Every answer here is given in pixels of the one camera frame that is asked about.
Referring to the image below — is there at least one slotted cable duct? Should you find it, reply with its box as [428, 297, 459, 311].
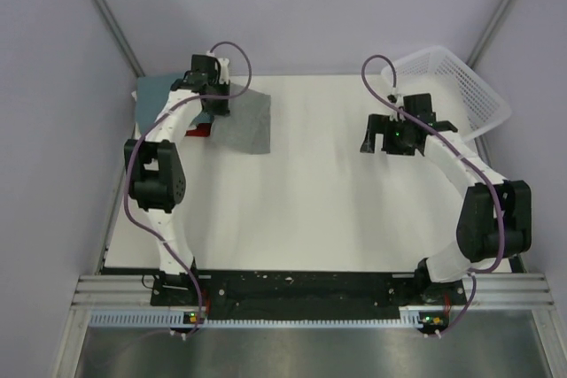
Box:
[89, 308, 447, 328]

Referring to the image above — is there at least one grey t-shirt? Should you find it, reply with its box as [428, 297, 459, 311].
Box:
[209, 89, 272, 155]

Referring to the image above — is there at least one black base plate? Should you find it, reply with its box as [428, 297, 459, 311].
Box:
[151, 270, 465, 320]

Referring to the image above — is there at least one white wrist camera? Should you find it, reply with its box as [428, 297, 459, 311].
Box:
[387, 93, 405, 121]
[206, 50, 230, 84]

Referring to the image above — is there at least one corner aluminium post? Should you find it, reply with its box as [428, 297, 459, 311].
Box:
[466, 0, 517, 69]
[91, 0, 145, 78]

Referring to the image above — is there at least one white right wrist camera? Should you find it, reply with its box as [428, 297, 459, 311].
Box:
[387, 93, 405, 121]

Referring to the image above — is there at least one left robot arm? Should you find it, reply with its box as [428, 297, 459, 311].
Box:
[124, 51, 230, 305]

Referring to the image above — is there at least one left corner aluminium post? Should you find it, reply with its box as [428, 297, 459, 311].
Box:
[91, 0, 145, 78]

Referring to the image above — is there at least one folded blue t-shirt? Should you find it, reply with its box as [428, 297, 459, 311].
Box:
[135, 73, 184, 134]

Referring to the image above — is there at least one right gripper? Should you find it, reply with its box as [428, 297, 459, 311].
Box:
[360, 114, 414, 156]

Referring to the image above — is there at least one white plastic basket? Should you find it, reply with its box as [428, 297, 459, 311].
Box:
[381, 46, 511, 142]

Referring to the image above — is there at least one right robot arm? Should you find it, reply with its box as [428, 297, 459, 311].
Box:
[360, 93, 532, 304]

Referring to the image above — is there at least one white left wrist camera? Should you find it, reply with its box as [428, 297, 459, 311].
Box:
[206, 50, 230, 84]

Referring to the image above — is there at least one folded red t-shirt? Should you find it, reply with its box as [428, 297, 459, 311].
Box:
[185, 123, 212, 138]

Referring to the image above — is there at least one right corner aluminium post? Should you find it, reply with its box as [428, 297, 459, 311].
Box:
[466, 0, 517, 69]

